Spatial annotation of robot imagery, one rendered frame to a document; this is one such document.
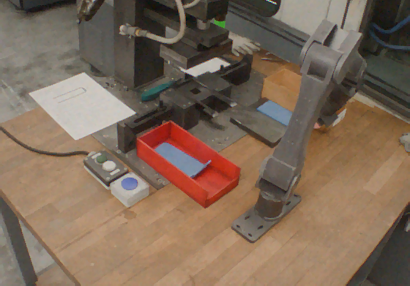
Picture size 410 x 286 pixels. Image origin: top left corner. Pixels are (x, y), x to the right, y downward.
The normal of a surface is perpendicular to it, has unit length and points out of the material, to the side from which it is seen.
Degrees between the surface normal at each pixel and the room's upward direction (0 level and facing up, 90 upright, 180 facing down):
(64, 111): 1
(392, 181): 0
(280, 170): 70
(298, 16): 90
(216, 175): 0
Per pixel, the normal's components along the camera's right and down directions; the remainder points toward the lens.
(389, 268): -0.73, 0.36
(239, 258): 0.09, -0.80
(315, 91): -0.54, 0.15
